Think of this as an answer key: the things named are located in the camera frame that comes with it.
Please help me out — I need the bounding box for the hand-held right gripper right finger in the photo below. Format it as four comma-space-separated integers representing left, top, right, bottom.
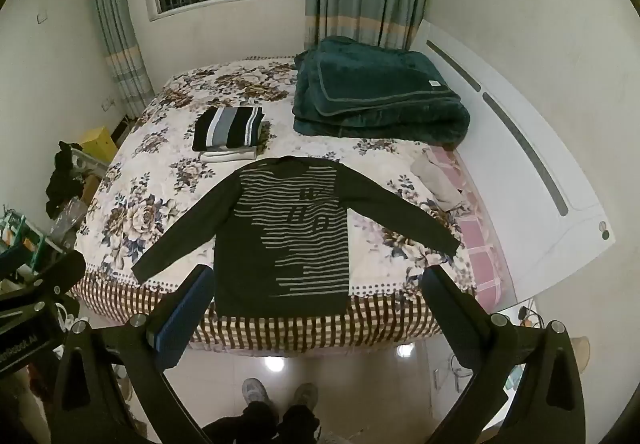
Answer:
421, 265, 587, 444

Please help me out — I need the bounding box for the person's grey sneaker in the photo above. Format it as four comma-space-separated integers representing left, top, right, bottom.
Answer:
241, 378, 276, 410
292, 383, 319, 412

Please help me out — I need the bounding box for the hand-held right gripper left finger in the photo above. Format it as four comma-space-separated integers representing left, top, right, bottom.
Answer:
50, 264, 218, 444

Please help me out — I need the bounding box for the folded black grey striped sweater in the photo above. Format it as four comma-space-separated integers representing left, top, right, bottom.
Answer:
192, 106, 266, 152

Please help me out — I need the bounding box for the beige crumpled cloth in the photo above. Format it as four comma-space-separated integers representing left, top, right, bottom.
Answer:
410, 146, 466, 212

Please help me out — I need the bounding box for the bed with floral sheet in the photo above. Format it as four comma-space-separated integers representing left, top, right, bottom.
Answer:
67, 55, 516, 352

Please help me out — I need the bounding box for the person's right grey sneaker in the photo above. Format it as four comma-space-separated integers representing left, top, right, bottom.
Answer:
292, 383, 319, 412

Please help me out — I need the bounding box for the black clothing heap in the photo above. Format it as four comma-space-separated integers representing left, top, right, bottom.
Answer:
45, 140, 86, 217

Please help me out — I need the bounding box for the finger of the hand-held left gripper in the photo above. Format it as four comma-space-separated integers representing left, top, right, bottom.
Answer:
0, 250, 87, 307

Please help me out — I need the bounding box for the folded white garment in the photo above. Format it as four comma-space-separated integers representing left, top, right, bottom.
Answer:
200, 144, 258, 165

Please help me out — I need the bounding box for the green plastic crate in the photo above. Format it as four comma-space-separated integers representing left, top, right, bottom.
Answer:
0, 209, 51, 270

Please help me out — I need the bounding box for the dark green plush blanket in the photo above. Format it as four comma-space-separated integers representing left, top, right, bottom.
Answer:
291, 36, 471, 147

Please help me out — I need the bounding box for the clear plastic bag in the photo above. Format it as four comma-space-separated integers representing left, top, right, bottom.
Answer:
50, 196, 88, 250

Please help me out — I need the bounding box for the yellow box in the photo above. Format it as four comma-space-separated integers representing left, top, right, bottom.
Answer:
80, 125, 119, 164

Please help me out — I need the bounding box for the dark striped long-sleeve sweater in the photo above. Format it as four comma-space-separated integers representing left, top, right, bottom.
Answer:
131, 156, 461, 320

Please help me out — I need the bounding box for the person's left grey sneaker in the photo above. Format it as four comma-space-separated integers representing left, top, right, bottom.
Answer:
241, 378, 276, 410

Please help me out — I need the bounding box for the pink checkered pillow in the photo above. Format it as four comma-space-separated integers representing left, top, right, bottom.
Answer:
425, 146, 516, 310

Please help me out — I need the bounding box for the white headboard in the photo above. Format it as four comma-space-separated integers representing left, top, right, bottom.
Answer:
407, 19, 618, 305

